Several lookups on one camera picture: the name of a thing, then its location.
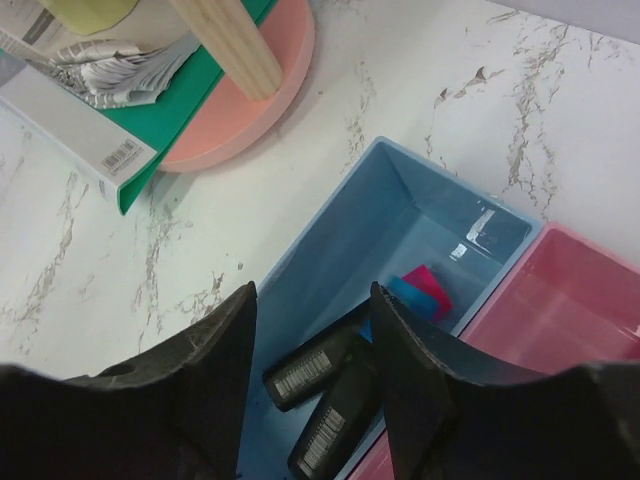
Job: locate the pink cap black highlighter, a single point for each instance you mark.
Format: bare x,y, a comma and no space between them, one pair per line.
310,368

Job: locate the pale yellow cup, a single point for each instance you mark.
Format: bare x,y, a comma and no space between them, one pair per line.
86,17

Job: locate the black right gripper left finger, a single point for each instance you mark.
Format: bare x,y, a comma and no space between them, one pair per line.
175,411

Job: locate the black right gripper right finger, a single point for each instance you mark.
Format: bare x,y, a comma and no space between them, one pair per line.
455,412

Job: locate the green and white book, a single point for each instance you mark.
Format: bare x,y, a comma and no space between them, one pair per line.
118,149

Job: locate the pink three-tier wooden shelf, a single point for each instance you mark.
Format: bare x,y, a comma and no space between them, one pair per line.
228,123

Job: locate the blue cap black highlighter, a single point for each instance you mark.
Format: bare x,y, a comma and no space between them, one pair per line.
352,400

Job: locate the pink plastic drawer box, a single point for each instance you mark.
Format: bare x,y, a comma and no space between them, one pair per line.
566,301

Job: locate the light blue end drawer box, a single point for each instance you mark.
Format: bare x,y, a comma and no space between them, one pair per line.
393,212

